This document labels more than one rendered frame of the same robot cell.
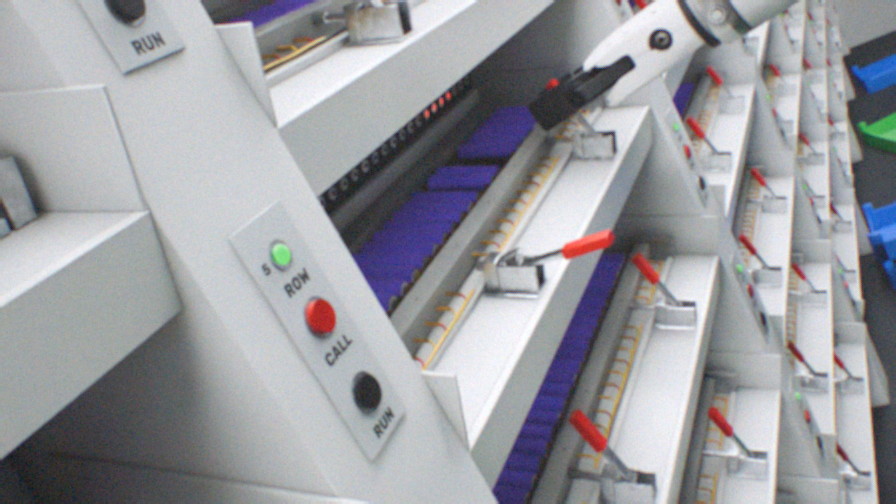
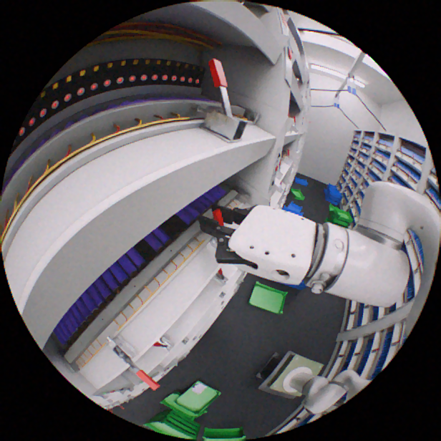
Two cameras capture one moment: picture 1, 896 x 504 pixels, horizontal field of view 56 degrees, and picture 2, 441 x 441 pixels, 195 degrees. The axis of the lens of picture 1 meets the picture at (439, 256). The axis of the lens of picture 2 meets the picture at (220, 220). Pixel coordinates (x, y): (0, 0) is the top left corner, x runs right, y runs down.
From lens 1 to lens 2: 68 cm
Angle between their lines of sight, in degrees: 29
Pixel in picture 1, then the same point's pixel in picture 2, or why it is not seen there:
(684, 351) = (214, 294)
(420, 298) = (82, 343)
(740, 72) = (285, 181)
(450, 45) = (39, 316)
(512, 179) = (159, 268)
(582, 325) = not seen: hidden behind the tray
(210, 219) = not seen: outside the picture
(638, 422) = (184, 318)
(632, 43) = (265, 263)
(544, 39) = not seen: hidden behind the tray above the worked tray
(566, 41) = (248, 172)
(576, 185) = (196, 271)
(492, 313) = (111, 354)
